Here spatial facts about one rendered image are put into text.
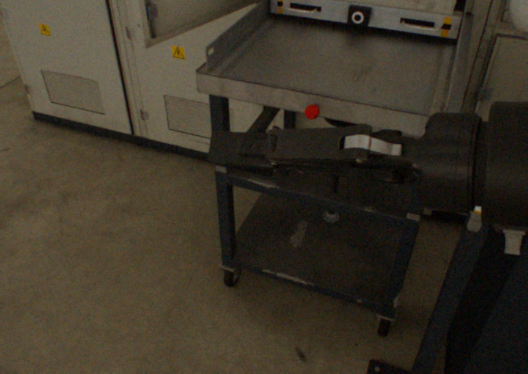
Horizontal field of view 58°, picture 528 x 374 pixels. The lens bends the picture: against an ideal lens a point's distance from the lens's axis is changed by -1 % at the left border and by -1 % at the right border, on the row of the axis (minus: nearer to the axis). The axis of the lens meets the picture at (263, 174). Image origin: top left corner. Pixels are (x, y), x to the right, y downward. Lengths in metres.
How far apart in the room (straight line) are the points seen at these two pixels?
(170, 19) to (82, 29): 0.92
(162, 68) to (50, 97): 0.76
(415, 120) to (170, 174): 1.42
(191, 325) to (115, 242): 0.51
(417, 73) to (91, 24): 1.48
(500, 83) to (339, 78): 0.73
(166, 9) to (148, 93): 0.87
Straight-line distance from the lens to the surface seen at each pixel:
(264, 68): 1.22
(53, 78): 2.62
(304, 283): 1.57
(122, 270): 1.89
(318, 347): 1.64
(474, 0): 1.70
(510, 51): 1.73
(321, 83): 1.16
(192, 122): 2.21
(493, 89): 1.79
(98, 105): 2.50
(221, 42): 1.25
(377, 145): 0.35
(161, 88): 2.21
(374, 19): 1.45
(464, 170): 0.35
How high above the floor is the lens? 1.38
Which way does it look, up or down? 38 degrees down
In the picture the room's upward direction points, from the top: straight up
